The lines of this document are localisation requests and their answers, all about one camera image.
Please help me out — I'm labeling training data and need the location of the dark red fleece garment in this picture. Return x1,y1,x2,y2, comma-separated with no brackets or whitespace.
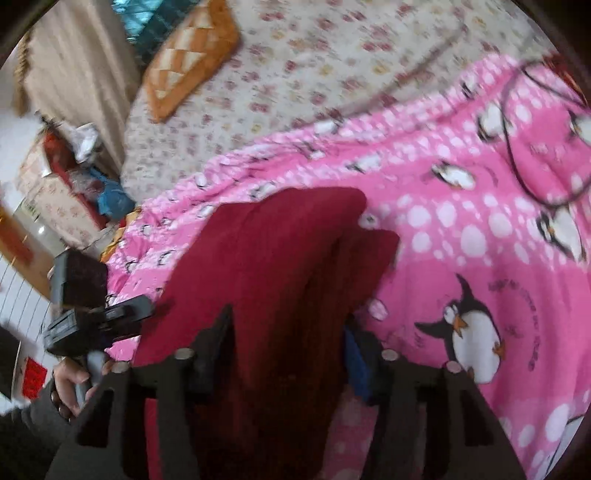
133,187,400,479

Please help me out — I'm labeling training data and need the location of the dark sleeve forearm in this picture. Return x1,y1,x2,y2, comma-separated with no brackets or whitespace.
0,380,70,479

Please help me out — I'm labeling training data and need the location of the person's left hand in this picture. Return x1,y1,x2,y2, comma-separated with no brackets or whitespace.
50,357,97,421

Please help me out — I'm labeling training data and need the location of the floral cardboard box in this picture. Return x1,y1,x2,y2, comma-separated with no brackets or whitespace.
16,127,108,249

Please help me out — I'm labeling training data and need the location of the blue plastic bag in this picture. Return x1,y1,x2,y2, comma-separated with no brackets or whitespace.
89,168,135,222

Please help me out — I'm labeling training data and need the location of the pink penguin print blanket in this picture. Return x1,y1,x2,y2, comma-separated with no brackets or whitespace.
108,55,590,479

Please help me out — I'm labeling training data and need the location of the orange patterned cushion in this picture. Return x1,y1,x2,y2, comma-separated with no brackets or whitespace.
143,0,239,122

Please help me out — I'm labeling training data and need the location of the floral cream bed sheet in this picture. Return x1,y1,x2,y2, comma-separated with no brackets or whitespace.
120,0,555,204

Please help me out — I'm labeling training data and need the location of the red yellow cartoon cloth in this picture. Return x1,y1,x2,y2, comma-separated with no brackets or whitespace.
543,53,583,90

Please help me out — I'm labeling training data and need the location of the black cable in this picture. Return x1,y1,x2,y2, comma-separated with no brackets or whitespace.
500,57,591,209

